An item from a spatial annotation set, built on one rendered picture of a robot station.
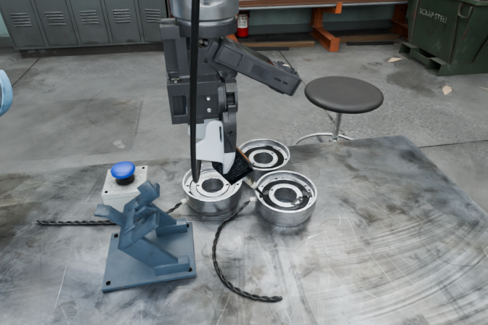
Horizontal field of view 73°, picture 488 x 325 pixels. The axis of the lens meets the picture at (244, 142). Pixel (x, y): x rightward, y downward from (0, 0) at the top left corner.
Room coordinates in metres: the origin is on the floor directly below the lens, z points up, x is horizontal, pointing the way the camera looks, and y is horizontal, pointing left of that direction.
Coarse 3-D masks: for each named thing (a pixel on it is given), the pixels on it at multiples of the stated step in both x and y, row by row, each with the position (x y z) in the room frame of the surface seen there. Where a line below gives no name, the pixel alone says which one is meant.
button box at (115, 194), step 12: (144, 168) 0.47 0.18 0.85; (108, 180) 0.44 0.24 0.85; (120, 180) 0.44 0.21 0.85; (132, 180) 0.44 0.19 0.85; (144, 180) 0.44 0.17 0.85; (108, 192) 0.41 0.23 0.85; (120, 192) 0.41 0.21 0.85; (132, 192) 0.41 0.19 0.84; (108, 204) 0.40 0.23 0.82; (120, 204) 0.41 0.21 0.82
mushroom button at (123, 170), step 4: (116, 164) 0.45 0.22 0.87; (120, 164) 0.45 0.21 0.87; (124, 164) 0.45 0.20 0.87; (128, 164) 0.45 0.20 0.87; (132, 164) 0.45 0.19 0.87; (112, 168) 0.44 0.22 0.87; (116, 168) 0.44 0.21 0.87; (120, 168) 0.44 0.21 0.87; (124, 168) 0.44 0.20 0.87; (128, 168) 0.44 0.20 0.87; (132, 168) 0.44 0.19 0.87; (112, 172) 0.43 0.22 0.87; (116, 172) 0.43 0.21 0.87; (120, 172) 0.43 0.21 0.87; (124, 172) 0.43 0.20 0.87; (128, 172) 0.43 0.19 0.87; (132, 172) 0.44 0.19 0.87; (116, 176) 0.42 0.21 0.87; (120, 176) 0.42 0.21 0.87; (124, 176) 0.43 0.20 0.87; (128, 176) 0.43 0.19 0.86
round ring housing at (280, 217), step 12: (264, 180) 0.46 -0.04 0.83; (300, 180) 0.46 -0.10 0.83; (276, 192) 0.44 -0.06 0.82; (288, 192) 0.44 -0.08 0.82; (300, 192) 0.43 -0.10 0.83; (312, 192) 0.43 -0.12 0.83; (264, 204) 0.39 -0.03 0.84; (288, 204) 0.40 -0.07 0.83; (312, 204) 0.39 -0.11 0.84; (264, 216) 0.39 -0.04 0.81; (276, 216) 0.37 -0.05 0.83; (288, 216) 0.37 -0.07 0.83; (300, 216) 0.37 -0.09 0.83
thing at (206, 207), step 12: (204, 168) 0.49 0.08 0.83; (204, 180) 0.46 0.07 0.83; (216, 180) 0.47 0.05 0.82; (240, 180) 0.45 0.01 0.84; (204, 192) 0.43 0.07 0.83; (216, 192) 0.43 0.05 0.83; (240, 192) 0.43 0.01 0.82; (192, 204) 0.40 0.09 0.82; (204, 204) 0.40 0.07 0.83; (216, 204) 0.40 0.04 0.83; (228, 204) 0.40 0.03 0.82
